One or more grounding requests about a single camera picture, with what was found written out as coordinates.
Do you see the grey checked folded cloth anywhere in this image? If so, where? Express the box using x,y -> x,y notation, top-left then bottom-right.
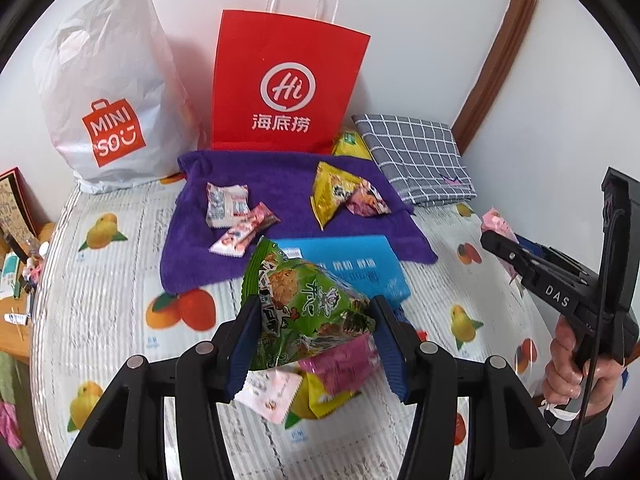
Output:
351,112 -> 477,208

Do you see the brown wooden door frame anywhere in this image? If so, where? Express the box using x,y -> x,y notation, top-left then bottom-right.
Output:
450,0 -> 546,156

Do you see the blue tissue pack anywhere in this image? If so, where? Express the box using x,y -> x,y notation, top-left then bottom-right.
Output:
272,234 -> 412,311

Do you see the red paper bag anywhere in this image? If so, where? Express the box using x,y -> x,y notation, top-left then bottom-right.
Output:
210,0 -> 372,156

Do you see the green triangular snack packet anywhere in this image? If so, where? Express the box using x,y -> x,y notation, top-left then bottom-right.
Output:
241,237 -> 377,373

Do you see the person's right hand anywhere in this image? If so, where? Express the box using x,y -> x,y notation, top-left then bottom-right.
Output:
541,320 -> 628,418

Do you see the white plastic shopping bag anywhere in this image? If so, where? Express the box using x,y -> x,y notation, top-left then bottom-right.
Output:
32,0 -> 201,195

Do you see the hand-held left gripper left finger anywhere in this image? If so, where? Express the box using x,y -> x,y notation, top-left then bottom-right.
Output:
55,292 -> 263,480

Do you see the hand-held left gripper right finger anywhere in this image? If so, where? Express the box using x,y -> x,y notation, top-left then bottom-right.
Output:
369,295 -> 576,480

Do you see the fruit print tablecloth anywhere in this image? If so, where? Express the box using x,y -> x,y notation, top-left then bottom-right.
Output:
30,175 -> 566,480

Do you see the pink star print blanket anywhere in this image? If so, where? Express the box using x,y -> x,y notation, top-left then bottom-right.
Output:
0,400 -> 23,451

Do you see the green bedsheet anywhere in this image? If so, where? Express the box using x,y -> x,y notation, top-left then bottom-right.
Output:
0,352 -> 31,406

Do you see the purple towel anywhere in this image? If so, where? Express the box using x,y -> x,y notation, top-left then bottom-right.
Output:
160,149 -> 438,295

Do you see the pink white strip packet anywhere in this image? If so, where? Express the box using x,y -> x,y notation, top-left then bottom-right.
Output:
209,202 -> 281,257

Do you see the white red snack packet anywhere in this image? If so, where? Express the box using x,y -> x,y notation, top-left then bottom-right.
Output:
206,182 -> 251,229

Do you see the wooden nightstand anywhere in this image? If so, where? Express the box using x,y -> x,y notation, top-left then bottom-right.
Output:
0,222 -> 56,361

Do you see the yellow green snack packet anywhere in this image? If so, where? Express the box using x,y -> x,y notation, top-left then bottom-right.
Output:
332,130 -> 373,161

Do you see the large pink snack packet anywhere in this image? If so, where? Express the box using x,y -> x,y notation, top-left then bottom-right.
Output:
300,334 -> 386,401

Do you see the patterned brown box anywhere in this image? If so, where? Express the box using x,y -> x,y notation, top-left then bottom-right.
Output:
0,167 -> 38,246

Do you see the pink white snack packet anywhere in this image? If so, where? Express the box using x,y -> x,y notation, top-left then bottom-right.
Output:
234,366 -> 303,427

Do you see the plain yellow snack packet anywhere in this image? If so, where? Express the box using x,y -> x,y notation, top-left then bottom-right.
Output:
285,372 -> 363,421

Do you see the person's right forearm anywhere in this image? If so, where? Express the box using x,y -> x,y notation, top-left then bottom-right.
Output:
542,385 -> 640,480

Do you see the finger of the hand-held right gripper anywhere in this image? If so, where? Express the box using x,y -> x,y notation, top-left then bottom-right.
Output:
515,234 -> 591,278
481,230 -> 543,286

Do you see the purple triangular snack packet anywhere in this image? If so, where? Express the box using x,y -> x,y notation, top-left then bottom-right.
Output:
345,180 -> 392,217

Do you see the yellow triangular snack packet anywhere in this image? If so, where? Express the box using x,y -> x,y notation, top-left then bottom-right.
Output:
310,161 -> 368,231

